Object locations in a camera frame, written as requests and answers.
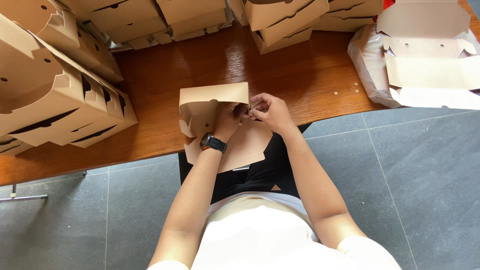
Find person's left hand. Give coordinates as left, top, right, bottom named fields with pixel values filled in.
left=212, top=102, right=250, bottom=143

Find person's right hand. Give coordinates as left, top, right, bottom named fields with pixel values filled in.
left=248, top=93, right=299, bottom=137

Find brown cardboard box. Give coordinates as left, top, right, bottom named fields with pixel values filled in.
left=179, top=82, right=274, bottom=174

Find black wrist watch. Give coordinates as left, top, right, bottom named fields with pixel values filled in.
left=199, top=132, right=228, bottom=154

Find person's black trousers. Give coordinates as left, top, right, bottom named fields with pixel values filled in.
left=178, top=122, right=313, bottom=205

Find stack of folded cardboard boxes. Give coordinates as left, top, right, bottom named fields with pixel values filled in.
left=0, top=0, right=139, bottom=157
left=229, top=0, right=384, bottom=56
left=56, top=0, right=235, bottom=51

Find clear plastic wrap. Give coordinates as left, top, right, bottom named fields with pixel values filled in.
left=347, top=23, right=404, bottom=109

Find person's white shirt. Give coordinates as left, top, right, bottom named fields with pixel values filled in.
left=147, top=192, right=403, bottom=270

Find pile of flat cardboard blanks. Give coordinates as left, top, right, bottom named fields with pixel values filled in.
left=376, top=0, right=480, bottom=110

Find metal table frame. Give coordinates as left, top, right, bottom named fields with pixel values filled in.
left=0, top=170, right=89, bottom=204

